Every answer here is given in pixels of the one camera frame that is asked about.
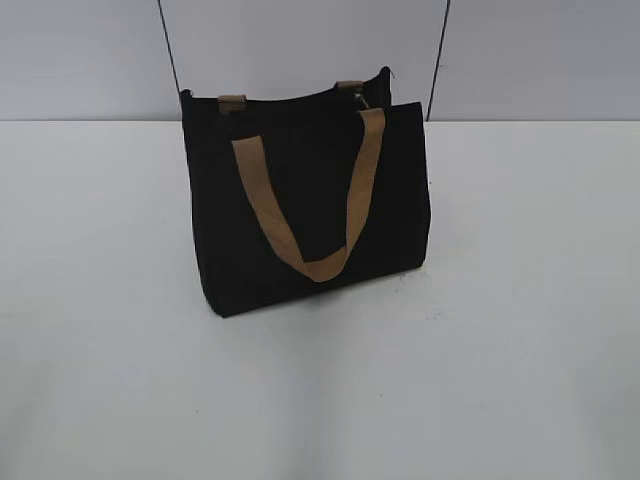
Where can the black tote bag tan handles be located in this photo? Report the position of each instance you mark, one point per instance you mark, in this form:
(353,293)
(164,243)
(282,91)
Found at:
(296,197)

